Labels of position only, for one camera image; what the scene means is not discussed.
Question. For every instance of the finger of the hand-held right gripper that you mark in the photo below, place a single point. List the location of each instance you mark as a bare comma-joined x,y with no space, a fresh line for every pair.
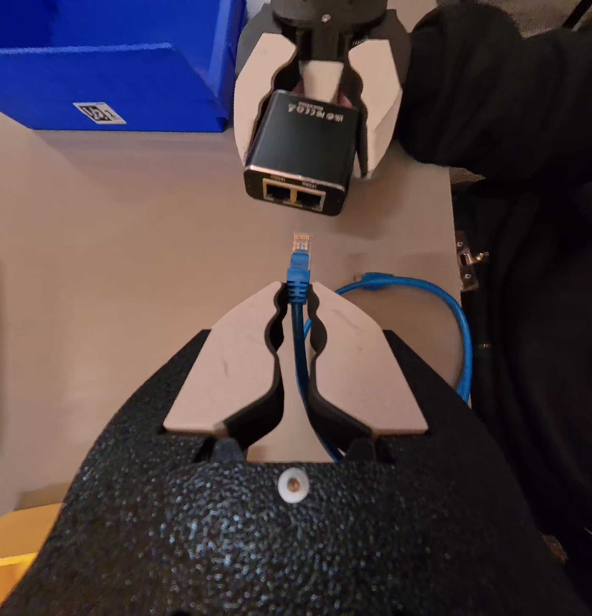
380,96
255,82

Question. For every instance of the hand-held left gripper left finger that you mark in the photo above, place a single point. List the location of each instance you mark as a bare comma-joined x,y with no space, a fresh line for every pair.
228,375

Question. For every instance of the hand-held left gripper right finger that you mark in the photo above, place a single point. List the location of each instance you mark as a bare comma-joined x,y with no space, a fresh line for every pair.
368,380

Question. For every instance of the black network adapter box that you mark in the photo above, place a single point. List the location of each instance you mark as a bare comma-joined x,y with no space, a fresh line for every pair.
300,139

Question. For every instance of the yellow plastic bin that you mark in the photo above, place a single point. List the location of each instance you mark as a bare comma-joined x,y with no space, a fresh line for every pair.
12,539

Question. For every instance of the person's right forearm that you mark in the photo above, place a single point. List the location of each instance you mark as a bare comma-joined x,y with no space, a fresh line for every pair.
493,86

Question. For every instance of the grey desk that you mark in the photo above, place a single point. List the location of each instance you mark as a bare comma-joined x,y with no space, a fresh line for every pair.
108,240

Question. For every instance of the blue plastic bin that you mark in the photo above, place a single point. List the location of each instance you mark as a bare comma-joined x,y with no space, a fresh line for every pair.
108,72

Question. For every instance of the person's dark clothing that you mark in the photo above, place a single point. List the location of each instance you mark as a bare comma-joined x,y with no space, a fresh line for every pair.
541,385

